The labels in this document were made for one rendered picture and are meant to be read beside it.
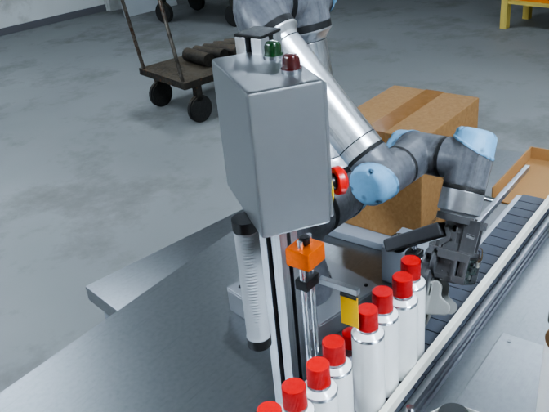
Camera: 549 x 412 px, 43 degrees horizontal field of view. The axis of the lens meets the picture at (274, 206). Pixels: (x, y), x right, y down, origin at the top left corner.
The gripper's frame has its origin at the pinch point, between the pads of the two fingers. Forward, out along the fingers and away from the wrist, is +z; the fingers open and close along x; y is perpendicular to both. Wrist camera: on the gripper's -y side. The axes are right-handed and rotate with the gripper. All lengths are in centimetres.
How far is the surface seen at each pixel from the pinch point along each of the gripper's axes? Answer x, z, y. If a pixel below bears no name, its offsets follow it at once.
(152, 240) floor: 134, 30, -196
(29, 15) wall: 376, -128, -694
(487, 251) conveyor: 33.8, -13.2, -1.4
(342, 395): -29.1, 8.9, 2.2
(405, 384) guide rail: -11.5, 8.9, 4.4
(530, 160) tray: 88, -39, -12
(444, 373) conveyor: 1.9, 8.2, 5.9
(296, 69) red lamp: -52, -33, -3
